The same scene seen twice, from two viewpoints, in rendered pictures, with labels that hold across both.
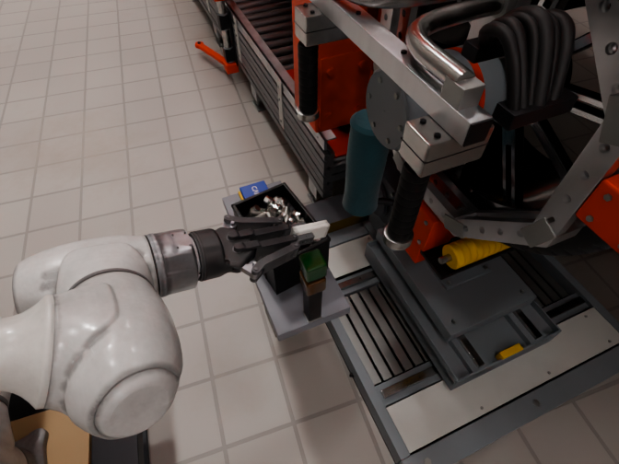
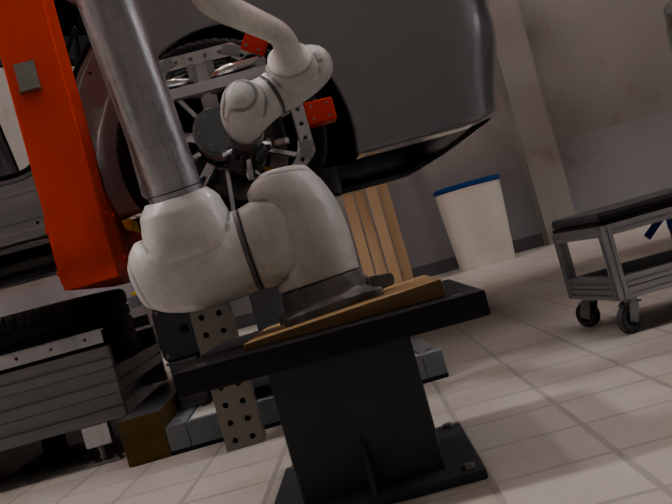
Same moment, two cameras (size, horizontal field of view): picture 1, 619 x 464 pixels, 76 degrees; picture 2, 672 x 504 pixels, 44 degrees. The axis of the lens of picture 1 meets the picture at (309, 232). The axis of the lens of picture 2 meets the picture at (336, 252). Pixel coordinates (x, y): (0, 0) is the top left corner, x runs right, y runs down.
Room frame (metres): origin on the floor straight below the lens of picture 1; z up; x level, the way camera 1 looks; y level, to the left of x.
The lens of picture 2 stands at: (-0.48, 2.01, 0.41)
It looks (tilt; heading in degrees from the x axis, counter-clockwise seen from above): 0 degrees down; 290
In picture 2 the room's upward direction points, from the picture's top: 15 degrees counter-clockwise
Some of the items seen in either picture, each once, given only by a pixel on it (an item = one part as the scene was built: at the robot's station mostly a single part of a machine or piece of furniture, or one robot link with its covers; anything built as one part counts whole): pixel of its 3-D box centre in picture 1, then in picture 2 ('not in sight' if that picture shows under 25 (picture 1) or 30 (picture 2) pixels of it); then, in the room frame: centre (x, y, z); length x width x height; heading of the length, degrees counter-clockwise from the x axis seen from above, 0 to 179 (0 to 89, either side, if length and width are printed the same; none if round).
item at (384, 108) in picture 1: (438, 96); (218, 134); (0.59, -0.22, 0.85); 0.21 x 0.14 x 0.14; 113
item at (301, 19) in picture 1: (324, 20); not in sight; (0.69, -0.03, 0.93); 0.09 x 0.05 x 0.05; 113
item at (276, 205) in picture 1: (280, 235); not in sight; (0.55, 0.07, 0.51); 0.20 x 0.14 x 0.13; 32
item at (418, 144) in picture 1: (445, 139); not in sight; (0.38, -0.16, 0.93); 0.09 x 0.05 x 0.05; 113
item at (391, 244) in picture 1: (406, 203); (275, 117); (0.36, -0.13, 0.83); 0.04 x 0.04 x 0.16
